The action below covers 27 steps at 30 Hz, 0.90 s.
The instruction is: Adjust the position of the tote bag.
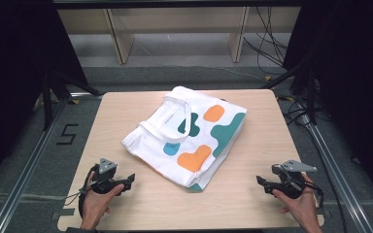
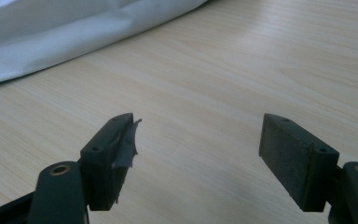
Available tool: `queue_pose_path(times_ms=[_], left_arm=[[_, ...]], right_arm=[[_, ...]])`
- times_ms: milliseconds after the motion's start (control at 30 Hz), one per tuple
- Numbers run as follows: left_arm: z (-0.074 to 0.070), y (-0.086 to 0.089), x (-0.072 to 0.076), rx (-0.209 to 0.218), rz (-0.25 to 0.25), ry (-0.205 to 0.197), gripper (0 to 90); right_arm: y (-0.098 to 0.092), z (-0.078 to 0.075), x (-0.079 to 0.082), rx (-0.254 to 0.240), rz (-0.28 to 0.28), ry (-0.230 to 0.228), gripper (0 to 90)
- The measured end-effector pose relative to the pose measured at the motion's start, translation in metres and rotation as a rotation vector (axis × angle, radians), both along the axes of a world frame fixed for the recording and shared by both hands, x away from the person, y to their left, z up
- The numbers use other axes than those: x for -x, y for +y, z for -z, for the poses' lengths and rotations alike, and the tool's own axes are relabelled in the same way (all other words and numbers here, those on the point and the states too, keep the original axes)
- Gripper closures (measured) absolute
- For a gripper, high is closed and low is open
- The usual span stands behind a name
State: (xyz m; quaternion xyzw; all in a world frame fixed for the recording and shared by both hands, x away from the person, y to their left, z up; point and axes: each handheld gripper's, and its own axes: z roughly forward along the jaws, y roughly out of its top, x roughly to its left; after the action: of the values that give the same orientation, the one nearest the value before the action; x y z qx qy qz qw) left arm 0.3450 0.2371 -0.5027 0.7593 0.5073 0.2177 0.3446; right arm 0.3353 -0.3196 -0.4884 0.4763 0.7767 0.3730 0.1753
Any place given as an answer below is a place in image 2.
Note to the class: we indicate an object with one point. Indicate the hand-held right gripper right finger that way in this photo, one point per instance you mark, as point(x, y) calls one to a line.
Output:
point(292, 161)

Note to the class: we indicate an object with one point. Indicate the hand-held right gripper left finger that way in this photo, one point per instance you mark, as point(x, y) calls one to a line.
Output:
point(101, 161)

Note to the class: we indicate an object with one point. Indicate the white cloth tote bag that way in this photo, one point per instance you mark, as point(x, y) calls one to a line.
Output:
point(59, 37)

